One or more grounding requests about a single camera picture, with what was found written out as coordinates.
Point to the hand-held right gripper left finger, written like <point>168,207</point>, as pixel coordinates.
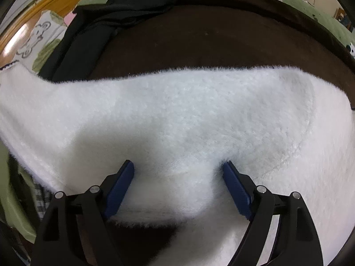
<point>119,191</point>

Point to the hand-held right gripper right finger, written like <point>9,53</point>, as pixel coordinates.
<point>237,191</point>

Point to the white fuzzy cardigan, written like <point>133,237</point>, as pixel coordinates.
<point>177,116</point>

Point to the striped folded garment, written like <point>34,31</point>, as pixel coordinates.
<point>43,199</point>

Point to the green folded garment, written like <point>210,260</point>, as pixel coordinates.
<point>27,199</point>

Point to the brown bed sheet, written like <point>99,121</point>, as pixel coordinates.
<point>208,33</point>

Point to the black garment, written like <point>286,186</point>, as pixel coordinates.
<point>91,27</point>

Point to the bear-print pillow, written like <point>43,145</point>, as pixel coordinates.
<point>36,38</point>

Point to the pink cloth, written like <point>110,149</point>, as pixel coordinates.
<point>68,19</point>

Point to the green cow-print blanket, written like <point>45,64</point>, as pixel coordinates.
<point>319,16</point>

